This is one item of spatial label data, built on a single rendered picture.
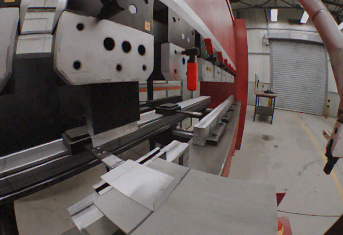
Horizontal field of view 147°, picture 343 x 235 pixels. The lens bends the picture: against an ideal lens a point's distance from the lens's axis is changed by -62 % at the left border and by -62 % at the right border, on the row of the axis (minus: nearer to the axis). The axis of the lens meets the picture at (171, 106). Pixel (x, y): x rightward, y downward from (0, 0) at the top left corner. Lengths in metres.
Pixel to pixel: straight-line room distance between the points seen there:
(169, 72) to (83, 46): 0.17
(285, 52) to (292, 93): 2.10
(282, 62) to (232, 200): 7.64
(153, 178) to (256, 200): 0.19
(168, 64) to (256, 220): 0.31
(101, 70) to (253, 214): 0.28
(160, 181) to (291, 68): 7.73
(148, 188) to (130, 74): 0.18
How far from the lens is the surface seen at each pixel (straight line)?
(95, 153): 0.36
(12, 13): 0.16
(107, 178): 0.27
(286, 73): 7.74
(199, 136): 0.63
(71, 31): 0.15
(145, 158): 0.33
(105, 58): 0.16
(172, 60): 0.28
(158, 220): 0.20
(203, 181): 0.26
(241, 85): 2.28
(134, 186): 0.25
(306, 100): 8.01
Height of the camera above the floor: 1.17
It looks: 11 degrees down
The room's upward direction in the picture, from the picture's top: straight up
